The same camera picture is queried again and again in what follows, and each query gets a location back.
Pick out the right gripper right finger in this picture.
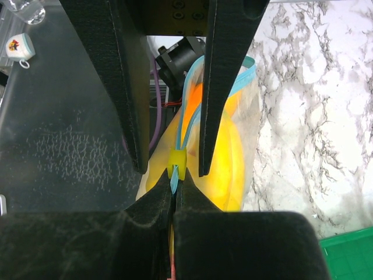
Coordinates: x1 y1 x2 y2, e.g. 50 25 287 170
173 174 330 279

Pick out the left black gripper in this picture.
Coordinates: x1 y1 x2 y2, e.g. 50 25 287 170
61 0 269 177

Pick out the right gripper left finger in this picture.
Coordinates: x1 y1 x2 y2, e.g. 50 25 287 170
1 174 173 279

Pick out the clear zip top bag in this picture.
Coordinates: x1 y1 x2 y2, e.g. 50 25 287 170
136 56 260 212

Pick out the green plastic tray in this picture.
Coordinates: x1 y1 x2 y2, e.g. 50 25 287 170
320 227 373 280

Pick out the yellow banana bunch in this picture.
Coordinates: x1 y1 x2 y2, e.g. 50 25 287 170
136 114 245 212

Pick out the orange fruit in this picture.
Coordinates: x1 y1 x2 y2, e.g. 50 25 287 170
183 83 203 125

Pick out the clear drinking glass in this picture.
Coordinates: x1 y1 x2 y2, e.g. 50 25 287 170
1 0 46 25

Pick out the small painted ceramic cup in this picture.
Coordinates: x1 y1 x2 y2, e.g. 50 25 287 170
5 33 36 69

